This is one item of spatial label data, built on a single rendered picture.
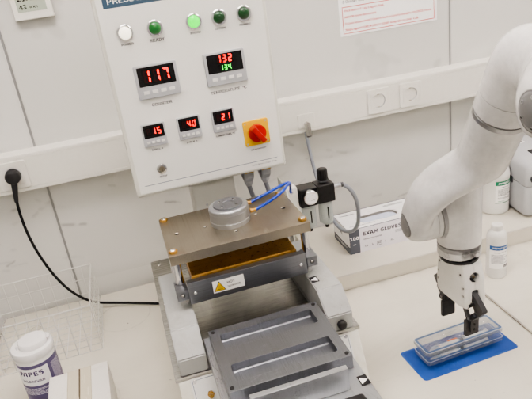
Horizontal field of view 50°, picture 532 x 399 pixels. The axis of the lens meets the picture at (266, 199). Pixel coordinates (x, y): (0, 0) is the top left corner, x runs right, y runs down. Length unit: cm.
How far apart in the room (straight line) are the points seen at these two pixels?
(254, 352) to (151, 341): 56
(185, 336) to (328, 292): 27
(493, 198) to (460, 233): 66
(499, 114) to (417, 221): 26
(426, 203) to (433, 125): 83
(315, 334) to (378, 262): 61
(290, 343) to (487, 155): 44
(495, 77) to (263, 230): 48
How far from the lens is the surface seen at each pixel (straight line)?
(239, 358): 94
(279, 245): 111
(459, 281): 118
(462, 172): 101
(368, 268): 152
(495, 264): 154
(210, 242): 105
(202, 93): 117
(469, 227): 112
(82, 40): 153
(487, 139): 95
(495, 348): 134
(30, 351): 132
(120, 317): 159
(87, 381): 126
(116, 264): 170
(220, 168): 121
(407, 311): 143
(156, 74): 115
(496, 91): 89
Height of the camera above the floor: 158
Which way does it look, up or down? 23 degrees down
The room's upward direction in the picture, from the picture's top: 8 degrees counter-clockwise
